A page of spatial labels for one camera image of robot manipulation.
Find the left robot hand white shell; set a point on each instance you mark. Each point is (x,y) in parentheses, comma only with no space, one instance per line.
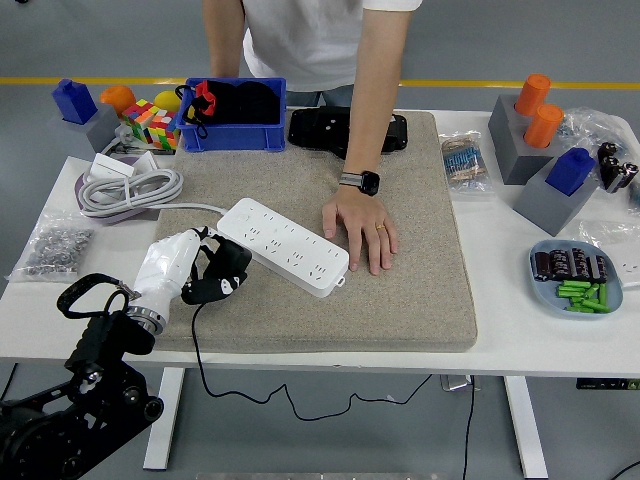
(165,265)

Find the person's left hand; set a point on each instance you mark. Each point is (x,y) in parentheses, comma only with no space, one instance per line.
(360,220)

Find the white power strip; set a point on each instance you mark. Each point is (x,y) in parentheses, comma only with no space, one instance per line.
(290,250)

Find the person's right forearm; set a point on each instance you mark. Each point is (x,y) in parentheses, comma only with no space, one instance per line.
(225,45)

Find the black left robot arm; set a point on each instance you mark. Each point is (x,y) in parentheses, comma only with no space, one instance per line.
(100,340)

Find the person's left forearm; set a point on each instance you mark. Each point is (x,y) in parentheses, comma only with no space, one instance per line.
(372,110)

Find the black wristwatch striped band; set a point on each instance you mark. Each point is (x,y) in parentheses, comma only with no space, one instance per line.
(370,181)

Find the purple plate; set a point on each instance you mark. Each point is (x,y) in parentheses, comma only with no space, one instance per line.
(117,218)

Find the grey-brown mat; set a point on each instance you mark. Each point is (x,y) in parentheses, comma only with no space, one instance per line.
(425,250)

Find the black electronic device housing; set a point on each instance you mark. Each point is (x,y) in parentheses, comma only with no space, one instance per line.
(315,127)

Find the clear bag of metal nuts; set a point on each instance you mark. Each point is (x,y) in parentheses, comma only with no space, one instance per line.
(55,247)

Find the white box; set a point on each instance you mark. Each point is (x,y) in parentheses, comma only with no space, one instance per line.
(110,167)

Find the clear bag of resistors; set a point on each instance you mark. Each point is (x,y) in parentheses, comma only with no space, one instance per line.
(465,162)

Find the multicolour puzzle cube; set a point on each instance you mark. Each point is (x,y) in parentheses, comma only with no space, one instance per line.
(150,125)

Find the blue plastic bin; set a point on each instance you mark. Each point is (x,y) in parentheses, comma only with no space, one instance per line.
(230,139)

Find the grey single-hole block holder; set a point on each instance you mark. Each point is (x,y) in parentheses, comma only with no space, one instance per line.
(542,205)
(102,132)

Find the white table leg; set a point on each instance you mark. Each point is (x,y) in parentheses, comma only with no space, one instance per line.
(165,425)
(525,430)

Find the black pouch with red trim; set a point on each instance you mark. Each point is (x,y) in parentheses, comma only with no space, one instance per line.
(250,102)

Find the grey two-hole block holder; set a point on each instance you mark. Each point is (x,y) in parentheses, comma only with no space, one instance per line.
(507,145)

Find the yellow toy lemon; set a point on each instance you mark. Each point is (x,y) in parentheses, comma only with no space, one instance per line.
(167,98)

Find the orange toy fruit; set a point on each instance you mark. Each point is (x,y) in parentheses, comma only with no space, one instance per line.
(117,96)

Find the blue bottle-shaped block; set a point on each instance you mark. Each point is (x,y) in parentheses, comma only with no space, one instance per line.
(75,102)
(570,172)

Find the clear acrylic stand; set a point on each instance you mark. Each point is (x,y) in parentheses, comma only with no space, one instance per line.
(455,382)

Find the person's body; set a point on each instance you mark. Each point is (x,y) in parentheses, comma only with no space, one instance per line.
(300,40)

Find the light blue plate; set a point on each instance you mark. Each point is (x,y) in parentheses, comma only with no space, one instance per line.
(545,295)

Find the orange cylinder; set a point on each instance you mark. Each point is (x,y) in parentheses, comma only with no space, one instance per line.
(542,125)
(532,92)

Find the green cylindrical battery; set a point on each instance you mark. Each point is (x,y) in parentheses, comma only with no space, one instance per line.
(591,291)
(597,305)
(577,300)
(570,291)
(575,284)
(580,309)
(603,295)

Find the clear bag of small parts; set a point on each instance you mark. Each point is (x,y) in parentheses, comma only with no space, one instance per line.
(595,122)

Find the bagged large black capacitors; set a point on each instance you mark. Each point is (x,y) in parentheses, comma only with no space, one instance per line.
(612,172)

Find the bag of blue-grey components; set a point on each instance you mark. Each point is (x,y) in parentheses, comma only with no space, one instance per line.
(636,197)

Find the black table control panel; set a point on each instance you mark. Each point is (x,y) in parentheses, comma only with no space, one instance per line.
(600,384)

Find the bagged white wall socket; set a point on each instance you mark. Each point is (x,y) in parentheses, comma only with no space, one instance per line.
(631,267)

